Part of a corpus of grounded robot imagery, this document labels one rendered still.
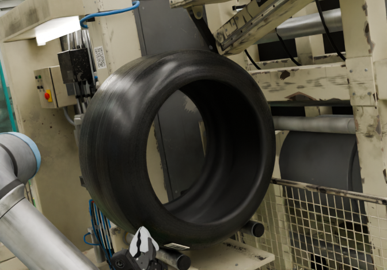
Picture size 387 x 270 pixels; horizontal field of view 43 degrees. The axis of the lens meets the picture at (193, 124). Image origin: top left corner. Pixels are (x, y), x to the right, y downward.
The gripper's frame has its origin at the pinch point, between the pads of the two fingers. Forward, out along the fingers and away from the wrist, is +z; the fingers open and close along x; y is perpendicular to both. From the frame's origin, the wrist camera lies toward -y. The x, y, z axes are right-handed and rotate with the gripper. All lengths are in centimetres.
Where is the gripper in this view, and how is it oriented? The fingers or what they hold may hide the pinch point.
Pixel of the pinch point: (140, 229)
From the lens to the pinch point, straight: 133.9
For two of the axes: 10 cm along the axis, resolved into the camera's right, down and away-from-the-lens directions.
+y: 5.6, 5.7, 6.0
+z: -0.5, -7.0, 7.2
